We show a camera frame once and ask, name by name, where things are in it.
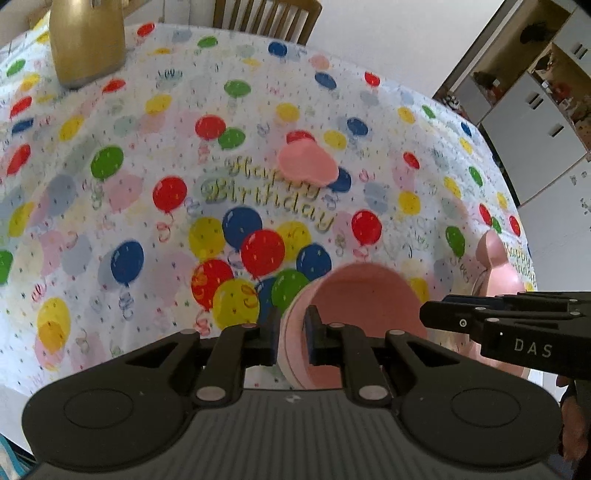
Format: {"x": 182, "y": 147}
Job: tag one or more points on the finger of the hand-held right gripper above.
{"x": 452, "y": 321}
{"x": 531, "y": 299}

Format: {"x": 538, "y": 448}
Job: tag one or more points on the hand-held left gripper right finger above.
{"x": 311, "y": 337}

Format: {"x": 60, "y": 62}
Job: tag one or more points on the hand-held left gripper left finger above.
{"x": 276, "y": 333}

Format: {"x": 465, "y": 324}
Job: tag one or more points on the pink bear-shaped divided plate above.
{"x": 496, "y": 263}

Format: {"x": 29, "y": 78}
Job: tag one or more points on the pink bowl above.
{"x": 364, "y": 295}

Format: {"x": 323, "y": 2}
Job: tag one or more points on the small pink plate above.
{"x": 304, "y": 164}

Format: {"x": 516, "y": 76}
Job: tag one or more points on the person's right hand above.
{"x": 577, "y": 415}

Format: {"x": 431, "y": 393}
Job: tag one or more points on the white storage shelf unit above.
{"x": 531, "y": 92}

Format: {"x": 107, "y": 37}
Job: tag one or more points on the balloon printed tablecloth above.
{"x": 138, "y": 138}

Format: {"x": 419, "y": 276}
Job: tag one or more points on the striped cloth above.
{"x": 11, "y": 457}

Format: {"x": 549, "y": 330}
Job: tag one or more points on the wooden slatted chair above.
{"x": 268, "y": 18}

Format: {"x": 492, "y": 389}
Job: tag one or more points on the gold metallic vase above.
{"x": 85, "y": 41}

